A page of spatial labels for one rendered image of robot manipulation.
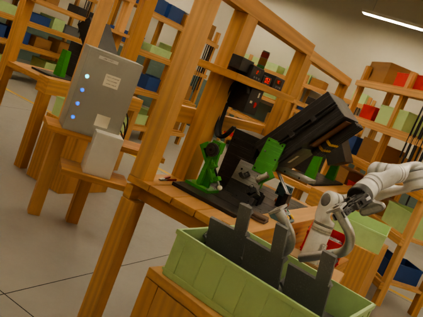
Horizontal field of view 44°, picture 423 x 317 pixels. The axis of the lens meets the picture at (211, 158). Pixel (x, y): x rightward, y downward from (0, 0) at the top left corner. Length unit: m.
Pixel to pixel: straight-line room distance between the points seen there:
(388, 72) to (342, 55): 5.63
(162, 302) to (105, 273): 0.96
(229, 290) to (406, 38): 10.74
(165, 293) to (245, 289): 0.30
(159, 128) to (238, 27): 0.72
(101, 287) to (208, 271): 1.13
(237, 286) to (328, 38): 11.04
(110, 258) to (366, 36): 10.22
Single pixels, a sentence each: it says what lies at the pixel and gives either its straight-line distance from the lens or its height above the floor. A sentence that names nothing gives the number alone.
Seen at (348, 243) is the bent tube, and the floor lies 1.17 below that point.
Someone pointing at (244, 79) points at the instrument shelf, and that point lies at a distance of 2.81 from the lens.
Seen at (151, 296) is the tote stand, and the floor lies 0.71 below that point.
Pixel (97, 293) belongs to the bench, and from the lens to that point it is 2.83.
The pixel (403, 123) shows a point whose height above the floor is 1.73.
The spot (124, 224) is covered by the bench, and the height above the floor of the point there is 0.64.
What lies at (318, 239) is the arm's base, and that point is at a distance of 2.40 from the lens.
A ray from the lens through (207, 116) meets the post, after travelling 2.87.
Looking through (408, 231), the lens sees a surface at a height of 0.78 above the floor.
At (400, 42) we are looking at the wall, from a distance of 12.16.
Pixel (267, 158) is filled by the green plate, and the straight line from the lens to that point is 2.97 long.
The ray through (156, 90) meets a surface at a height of 0.87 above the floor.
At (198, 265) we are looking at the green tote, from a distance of 1.78.
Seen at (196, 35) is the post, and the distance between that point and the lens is 2.54.
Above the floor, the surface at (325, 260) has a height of 1.10.
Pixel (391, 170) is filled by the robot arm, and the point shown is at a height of 1.41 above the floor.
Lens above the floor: 1.50
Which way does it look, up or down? 9 degrees down
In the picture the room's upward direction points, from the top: 22 degrees clockwise
